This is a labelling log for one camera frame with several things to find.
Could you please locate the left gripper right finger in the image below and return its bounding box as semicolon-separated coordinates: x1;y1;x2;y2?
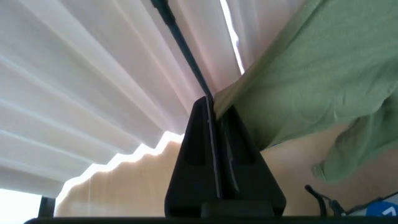
217;105;287;218

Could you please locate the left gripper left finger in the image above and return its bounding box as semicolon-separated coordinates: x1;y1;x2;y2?
164;95;221;218

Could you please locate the green long-sleeved shirt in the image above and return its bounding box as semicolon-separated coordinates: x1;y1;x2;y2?
213;0;398;185

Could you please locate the black clothes rack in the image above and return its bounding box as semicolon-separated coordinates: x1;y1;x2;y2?
150;0;215;99

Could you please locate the beige curtain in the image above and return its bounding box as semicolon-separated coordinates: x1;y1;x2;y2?
0;0;308;200

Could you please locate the window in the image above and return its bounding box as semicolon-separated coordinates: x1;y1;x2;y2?
0;187;57;218

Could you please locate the black cable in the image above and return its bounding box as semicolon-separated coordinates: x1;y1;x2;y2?
303;184;346;218

